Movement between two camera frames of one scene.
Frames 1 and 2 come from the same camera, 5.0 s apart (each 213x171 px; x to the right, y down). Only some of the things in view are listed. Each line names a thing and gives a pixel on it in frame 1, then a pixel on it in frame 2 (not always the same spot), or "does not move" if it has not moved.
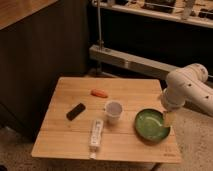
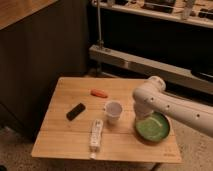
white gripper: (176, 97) → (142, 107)
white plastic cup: (113, 110) does not move
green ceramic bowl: (149, 126) does not move
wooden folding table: (75, 102) does not move
